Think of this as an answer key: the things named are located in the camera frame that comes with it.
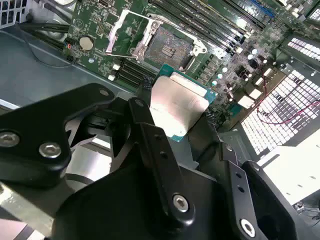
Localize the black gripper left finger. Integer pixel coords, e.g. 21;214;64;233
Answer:
0;76;196;226

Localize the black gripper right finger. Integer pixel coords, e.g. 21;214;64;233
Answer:
186;109;305;240

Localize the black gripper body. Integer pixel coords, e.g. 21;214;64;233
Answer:
52;159;232;240

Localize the metal CPU socket cover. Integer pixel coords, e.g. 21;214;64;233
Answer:
104;9;162;63

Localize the silver green CPU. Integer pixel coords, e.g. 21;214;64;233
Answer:
149;63;218;143

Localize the thin metal locking lever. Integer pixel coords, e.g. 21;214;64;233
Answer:
147;13;201;43

